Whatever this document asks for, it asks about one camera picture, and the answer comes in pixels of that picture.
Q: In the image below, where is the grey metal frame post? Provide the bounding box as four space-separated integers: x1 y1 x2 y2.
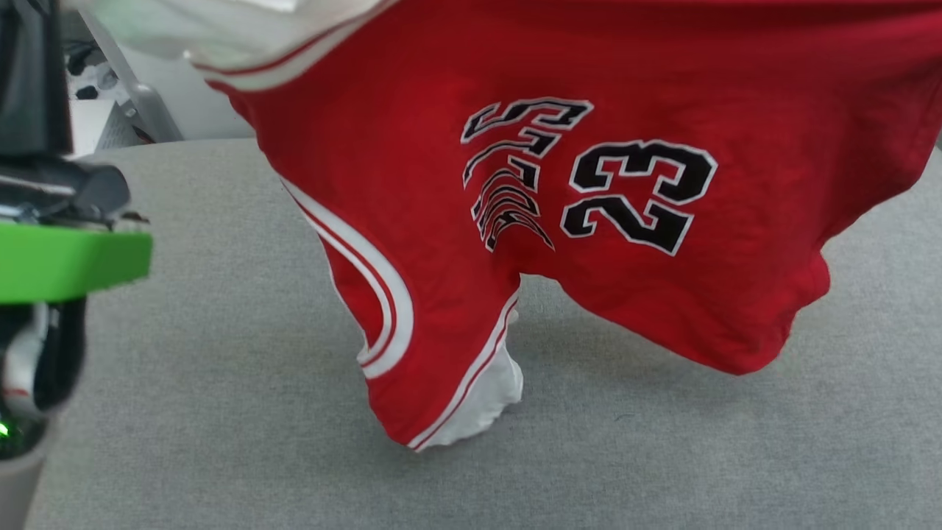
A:
76 9 185 144

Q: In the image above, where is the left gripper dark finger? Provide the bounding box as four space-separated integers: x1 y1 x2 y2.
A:
0 0 73 157

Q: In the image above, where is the red basketball jersey number 23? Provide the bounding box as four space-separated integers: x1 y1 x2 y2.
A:
66 0 942 453

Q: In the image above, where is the white power supply box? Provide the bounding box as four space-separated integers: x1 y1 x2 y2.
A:
68 98 142 157

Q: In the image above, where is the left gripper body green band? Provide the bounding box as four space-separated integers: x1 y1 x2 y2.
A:
0 156 154 305

